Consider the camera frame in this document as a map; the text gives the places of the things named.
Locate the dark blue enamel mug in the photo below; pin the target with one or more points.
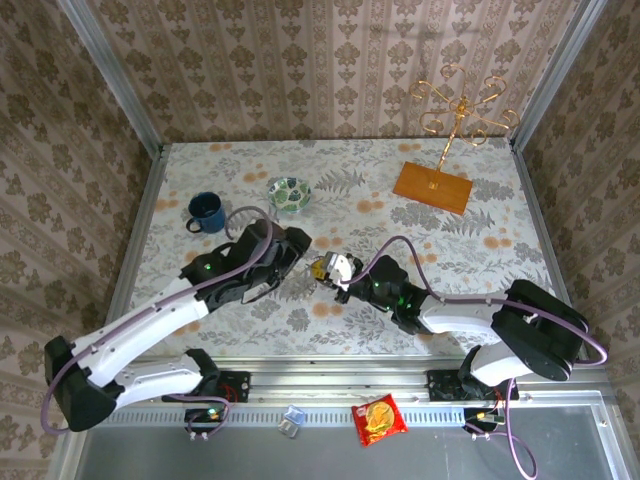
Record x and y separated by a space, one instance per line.
207 212

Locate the small clear plastic box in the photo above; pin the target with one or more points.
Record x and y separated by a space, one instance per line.
291 421

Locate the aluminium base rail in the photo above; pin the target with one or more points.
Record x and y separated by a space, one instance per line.
340 380

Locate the green leaf pattern bowl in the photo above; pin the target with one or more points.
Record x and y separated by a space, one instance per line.
290 195

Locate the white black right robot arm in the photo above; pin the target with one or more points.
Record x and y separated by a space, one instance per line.
465 317

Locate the small black connector board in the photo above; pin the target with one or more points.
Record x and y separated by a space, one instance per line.
475 416
200 415

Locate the gold hook stand wooden base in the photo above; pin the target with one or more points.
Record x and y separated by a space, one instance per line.
432 187

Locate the aluminium side rail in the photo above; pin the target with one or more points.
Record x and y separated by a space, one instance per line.
540 225
139 225

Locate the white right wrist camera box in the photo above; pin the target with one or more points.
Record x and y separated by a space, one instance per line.
345 267

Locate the red snack packet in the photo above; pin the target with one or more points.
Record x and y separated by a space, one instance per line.
380 420

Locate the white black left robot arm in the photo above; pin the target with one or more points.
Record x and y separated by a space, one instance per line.
145 325

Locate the aluminium frame post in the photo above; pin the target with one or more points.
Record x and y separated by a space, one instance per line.
110 75
560 75

